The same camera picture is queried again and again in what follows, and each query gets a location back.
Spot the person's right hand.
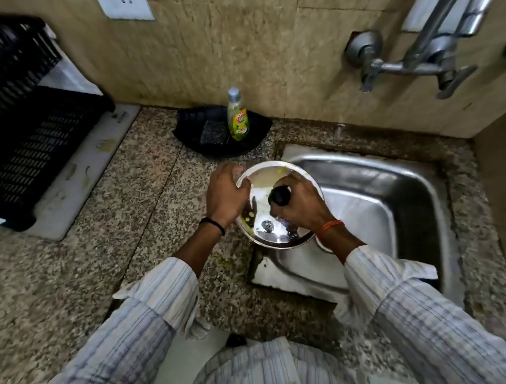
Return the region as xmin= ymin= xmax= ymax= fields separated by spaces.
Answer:
xmin=269 ymin=172 xmax=337 ymax=235

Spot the person's left hand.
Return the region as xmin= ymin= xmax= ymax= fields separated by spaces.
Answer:
xmin=206 ymin=162 xmax=252 ymax=228

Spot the black round knob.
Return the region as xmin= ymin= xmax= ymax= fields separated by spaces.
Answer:
xmin=268 ymin=185 xmax=292 ymax=207

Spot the round steel plate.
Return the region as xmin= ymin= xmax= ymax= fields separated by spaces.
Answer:
xmin=235 ymin=160 xmax=325 ymax=250

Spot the person's right forearm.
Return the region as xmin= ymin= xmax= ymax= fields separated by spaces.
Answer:
xmin=316 ymin=223 xmax=506 ymax=384

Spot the person's left forearm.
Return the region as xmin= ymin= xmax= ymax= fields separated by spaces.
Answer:
xmin=49 ymin=219 xmax=227 ymax=384

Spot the black wristband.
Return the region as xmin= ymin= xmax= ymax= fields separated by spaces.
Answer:
xmin=198 ymin=217 xmax=226 ymax=237

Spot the orange wrist thread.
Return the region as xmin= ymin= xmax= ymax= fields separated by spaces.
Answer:
xmin=316 ymin=219 xmax=346 ymax=242

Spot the dark scrub sponge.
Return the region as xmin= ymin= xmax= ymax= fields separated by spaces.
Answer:
xmin=199 ymin=119 xmax=231 ymax=146

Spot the dish soap bottle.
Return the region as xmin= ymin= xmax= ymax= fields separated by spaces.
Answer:
xmin=226 ymin=87 xmax=250 ymax=142

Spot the black plastic soap tray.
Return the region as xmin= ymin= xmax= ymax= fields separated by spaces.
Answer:
xmin=173 ymin=104 xmax=274 ymax=159

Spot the stainless steel sink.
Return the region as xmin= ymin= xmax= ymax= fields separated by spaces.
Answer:
xmin=248 ymin=143 xmax=466 ymax=310

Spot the white drain board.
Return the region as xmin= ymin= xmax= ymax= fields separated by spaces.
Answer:
xmin=23 ymin=103 xmax=142 ymax=242

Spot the person's striped shirt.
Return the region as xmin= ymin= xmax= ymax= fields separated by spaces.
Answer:
xmin=193 ymin=336 xmax=358 ymax=384

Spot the black plastic dish rack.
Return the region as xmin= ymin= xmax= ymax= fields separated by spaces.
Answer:
xmin=0 ymin=15 xmax=116 ymax=232

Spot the chrome wall faucet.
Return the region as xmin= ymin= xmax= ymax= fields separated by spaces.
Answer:
xmin=344 ymin=0 xmax=495 ymax=100

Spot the white wall socket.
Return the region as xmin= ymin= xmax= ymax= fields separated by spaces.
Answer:
xmin=97 ymin=0 xmax=156 ymax=21

